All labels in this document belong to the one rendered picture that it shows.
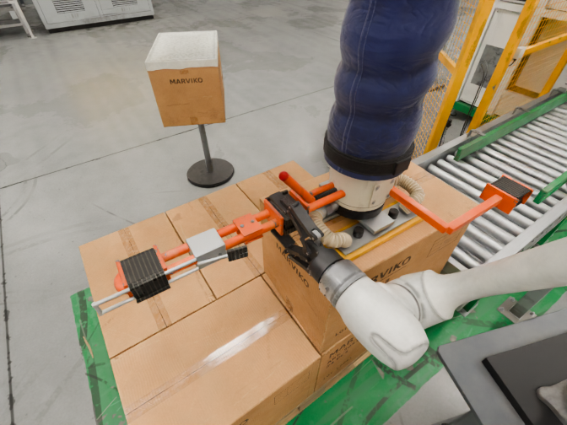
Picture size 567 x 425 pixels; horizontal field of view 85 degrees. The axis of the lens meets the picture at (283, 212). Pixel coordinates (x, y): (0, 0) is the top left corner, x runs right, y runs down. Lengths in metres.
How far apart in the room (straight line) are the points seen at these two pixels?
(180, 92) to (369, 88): 1.57
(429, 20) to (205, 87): 1.60
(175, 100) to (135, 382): 1.55
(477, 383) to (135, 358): 1.04
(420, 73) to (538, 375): 0.81
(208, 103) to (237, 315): 1.37
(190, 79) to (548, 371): 2.01
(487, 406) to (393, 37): 0.88
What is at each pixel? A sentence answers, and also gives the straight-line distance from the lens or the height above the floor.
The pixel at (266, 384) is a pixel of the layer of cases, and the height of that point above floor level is 0.54.
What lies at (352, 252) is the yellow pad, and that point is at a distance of 0.86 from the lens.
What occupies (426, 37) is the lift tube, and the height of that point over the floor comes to 1.47.
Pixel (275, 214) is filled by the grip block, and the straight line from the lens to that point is 0.74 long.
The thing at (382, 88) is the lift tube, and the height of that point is 1.38.
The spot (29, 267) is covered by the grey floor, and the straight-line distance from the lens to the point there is 2.58.
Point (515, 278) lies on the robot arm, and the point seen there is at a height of 1.24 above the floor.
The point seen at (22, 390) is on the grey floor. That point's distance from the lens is 2.10.
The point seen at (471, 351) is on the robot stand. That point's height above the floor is 0.75.
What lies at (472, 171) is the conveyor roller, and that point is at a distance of 2.14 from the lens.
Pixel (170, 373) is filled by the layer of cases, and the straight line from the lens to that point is 1.20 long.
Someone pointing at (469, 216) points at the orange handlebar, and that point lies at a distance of 0.89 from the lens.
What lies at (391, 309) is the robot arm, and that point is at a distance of 0.59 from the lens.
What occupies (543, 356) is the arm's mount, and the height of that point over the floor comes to 0.78.
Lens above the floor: 1.63
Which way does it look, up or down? 44 degrees down
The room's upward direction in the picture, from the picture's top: straight up
